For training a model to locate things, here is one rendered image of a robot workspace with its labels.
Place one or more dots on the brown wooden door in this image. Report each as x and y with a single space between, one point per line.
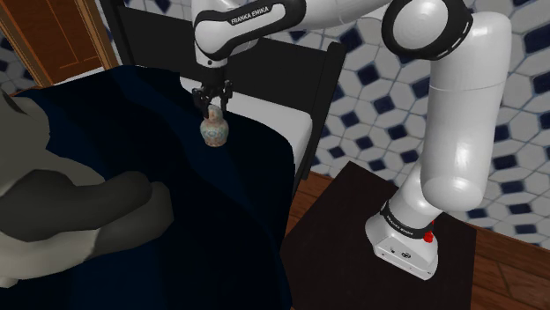
60 34

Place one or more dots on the grey plush toy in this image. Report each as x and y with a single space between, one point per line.
56 206

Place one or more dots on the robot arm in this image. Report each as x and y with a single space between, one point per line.
464 129

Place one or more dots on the bed with dark blue blanket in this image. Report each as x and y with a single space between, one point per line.
180 184

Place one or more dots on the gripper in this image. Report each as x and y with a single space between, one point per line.
216 78

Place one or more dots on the patterned ceramic vase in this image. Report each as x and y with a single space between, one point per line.
214 130

